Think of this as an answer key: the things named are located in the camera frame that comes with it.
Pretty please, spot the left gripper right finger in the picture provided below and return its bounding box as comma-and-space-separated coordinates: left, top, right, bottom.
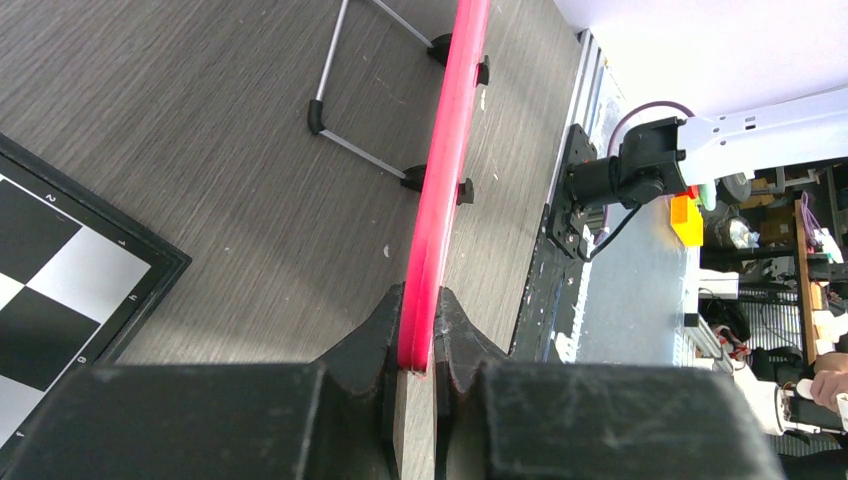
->
434, 288, 784, 479

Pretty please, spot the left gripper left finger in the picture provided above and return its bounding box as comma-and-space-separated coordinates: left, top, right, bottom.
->
4, 285, 403, 479

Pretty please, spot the pink framed whiteboard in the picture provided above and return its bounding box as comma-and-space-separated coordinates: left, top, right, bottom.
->
397, 1, 490, 372

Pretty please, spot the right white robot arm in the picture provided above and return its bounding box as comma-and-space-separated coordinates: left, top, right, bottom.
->
554, 87, 847, 209

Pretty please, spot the operator hand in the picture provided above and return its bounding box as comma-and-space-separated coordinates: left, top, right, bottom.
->
810, 370, 847, 413

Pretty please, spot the black white checkerboard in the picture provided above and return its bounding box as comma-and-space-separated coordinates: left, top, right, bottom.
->
1, 138, 191, 455

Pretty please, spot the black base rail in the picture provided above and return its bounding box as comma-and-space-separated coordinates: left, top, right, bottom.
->
509, 124, 597, 363

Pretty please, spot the metal wire whiteboard stand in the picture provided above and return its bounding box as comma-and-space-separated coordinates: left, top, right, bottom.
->
305, 1, 453, 192

